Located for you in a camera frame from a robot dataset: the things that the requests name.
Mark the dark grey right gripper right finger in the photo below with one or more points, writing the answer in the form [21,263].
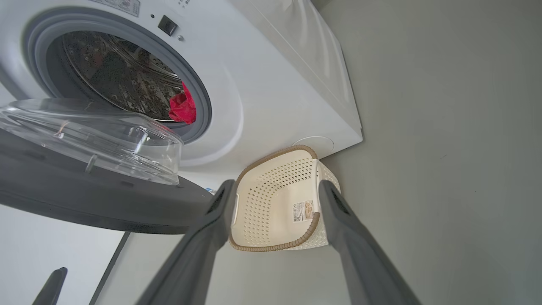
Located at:
[364,262]

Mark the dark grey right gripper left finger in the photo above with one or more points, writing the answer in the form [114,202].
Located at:
[199,258]

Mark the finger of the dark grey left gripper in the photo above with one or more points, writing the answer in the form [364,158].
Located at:
[53,288]

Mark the dark round glass washer door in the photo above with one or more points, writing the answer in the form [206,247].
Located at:
[84,199]

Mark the red garment with white trim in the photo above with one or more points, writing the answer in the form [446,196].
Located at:
[183,108]

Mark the paper label on basket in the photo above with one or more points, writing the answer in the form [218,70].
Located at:
[303,211]

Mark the cream perforated laundry basket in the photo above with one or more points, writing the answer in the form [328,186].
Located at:
[271,190]

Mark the white front-loading washing machine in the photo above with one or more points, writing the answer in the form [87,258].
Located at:
[271,76]

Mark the black washer door latch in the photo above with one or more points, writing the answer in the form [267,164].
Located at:
[167,25]

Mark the blue energy label sticker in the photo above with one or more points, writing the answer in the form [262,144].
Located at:
[210,191]

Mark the round washer filter cover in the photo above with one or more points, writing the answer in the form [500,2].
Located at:
[322,144]

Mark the grey rectangular washer label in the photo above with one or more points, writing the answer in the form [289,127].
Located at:
[118,6]

